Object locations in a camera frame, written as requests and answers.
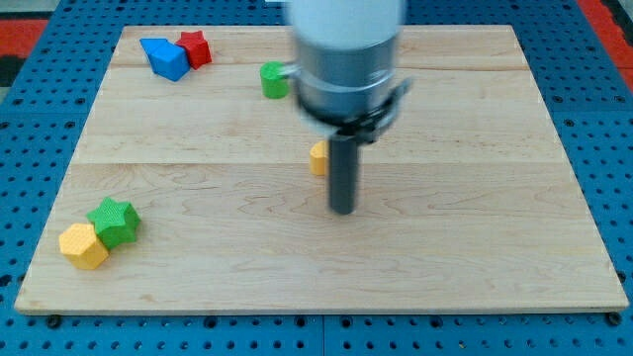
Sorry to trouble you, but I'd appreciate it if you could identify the black clamp ring with cable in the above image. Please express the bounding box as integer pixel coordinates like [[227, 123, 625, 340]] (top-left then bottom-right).
[[296, 78, 412, 145]]

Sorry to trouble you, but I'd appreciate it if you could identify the yellow hexagon block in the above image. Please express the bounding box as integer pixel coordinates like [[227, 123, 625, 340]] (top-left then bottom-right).
[[58, 223, 110, 270]]

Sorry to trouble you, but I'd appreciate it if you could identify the light wooden board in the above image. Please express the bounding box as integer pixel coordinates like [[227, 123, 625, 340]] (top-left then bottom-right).
[[15, 26, 629, 315]]

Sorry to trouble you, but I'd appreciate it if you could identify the yellow heart block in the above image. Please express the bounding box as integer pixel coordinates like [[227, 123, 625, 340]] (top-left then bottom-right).
[[309, 140, 328, 176]]

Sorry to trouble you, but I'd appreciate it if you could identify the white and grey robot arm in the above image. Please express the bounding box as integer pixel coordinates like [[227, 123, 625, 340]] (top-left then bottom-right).
[[283, 0, 410, 215]]

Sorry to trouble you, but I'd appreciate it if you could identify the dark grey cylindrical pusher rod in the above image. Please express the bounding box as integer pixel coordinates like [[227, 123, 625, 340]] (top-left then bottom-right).
[[328, 135, 358, 215]]

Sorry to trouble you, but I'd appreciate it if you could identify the green cylinder block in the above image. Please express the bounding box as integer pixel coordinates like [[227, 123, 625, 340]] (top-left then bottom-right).
[[259, 61, 290, 99]]

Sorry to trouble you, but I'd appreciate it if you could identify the green star block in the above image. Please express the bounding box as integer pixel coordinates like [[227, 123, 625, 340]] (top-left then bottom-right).
[[86, 197, 140, 250]]

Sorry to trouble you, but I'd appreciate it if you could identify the red star block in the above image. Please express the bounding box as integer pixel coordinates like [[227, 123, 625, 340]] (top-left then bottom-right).
[[176, 31, 213, 69]]

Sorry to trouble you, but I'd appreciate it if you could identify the blue angular block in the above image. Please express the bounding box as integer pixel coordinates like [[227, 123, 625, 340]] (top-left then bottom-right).
[[139, 38, 190, 81]]

